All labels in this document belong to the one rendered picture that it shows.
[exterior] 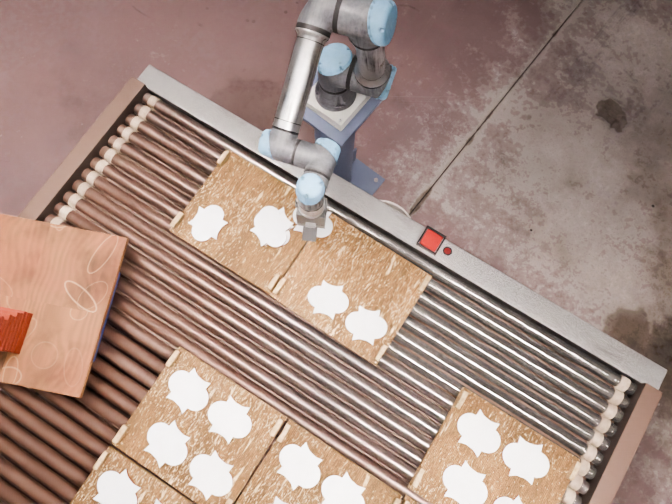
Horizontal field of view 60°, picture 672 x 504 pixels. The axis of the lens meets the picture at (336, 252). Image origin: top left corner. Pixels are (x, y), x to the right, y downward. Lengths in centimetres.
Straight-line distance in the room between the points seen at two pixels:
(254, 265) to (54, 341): 64
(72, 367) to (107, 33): 220
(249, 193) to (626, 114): 224
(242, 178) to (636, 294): 206
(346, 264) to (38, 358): 98
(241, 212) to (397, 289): 59
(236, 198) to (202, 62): 151
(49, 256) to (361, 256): 99
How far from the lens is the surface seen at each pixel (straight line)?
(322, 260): 195
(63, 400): 208
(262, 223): 196
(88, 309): 195
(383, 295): 193
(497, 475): 197
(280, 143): 163
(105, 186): 218
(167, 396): 194
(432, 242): 200
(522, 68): 351
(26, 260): 207
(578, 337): 209
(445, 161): 315
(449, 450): 193
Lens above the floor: 282
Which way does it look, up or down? 75 degrees down
